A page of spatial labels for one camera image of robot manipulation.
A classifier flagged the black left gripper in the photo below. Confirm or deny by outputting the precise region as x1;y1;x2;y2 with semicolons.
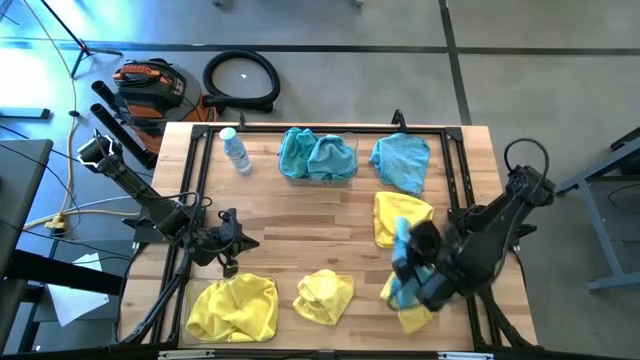
189;222;260;267

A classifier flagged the blue microfiber towel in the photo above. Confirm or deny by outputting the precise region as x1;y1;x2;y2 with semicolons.
368;132;432;198
391;216;437;312
278;127;320;180
306;134;358;182

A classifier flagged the yellow microfiber towel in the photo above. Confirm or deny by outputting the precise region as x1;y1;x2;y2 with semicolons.
185;273;280;344
379;272;435;335
292;268;356;327
372;191;436;249

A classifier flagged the pale blue air freshener bottle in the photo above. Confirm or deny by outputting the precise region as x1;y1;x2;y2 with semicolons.
218;126;254;177

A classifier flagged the clear plastic basket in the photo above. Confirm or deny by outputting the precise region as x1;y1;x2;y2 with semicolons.
278;130;360;189
179;273;280;347

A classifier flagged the black vacuum extension tube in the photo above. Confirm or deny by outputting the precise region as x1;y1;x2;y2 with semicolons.
90;79;132;126
89;102;159;170

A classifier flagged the orange and black shop vacuum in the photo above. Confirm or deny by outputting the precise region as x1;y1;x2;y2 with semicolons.
112;58;219;156

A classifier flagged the white paper sheet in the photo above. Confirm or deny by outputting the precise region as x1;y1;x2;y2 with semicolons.
47;252;110;327

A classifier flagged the dark grey side table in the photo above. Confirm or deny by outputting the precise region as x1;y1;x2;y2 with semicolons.
0;138;55;281

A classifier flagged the black tripod stand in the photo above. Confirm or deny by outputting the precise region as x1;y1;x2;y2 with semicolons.
38;0;125;80

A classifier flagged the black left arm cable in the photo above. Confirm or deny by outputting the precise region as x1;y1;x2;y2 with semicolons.
169;192;241;266

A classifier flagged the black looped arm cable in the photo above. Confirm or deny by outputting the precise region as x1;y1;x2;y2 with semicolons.
502;137;551;201

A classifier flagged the silver metal bracket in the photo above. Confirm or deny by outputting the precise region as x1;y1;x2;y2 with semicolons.
437;351;495;360
157;349;217;359

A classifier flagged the black vacuum hose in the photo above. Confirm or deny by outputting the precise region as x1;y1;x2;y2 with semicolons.
202;48;282;114

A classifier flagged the grey metal table frame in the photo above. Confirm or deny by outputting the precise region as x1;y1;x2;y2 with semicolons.
554;127;640;292

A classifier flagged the yellow extension cord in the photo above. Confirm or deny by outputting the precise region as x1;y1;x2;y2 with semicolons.
19;0;144;237

